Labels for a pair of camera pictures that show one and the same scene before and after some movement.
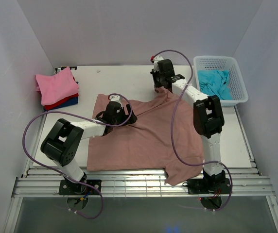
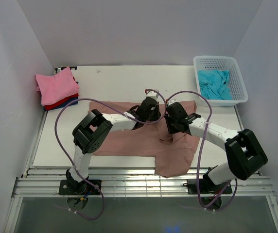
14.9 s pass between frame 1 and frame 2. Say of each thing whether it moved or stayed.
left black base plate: stayed
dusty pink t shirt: moved
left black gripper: moved
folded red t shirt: stayed
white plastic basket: stayed
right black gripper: moved
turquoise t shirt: stayed
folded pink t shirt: stayed
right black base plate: stayed
